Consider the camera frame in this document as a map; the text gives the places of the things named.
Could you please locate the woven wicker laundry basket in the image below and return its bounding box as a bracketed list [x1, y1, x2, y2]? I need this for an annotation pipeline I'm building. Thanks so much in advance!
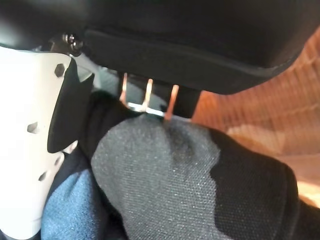
[191, 27, 320, 209]

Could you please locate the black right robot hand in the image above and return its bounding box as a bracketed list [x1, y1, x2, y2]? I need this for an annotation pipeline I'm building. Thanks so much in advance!
[0, 0, 320, 237]

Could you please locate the blue garment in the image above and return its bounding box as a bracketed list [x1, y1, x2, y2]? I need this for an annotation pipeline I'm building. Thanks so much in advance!
[40, 153, 127, 240]

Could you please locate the black garment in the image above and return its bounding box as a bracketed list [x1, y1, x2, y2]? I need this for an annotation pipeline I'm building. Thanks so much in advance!
[79, 91, 320, 240]

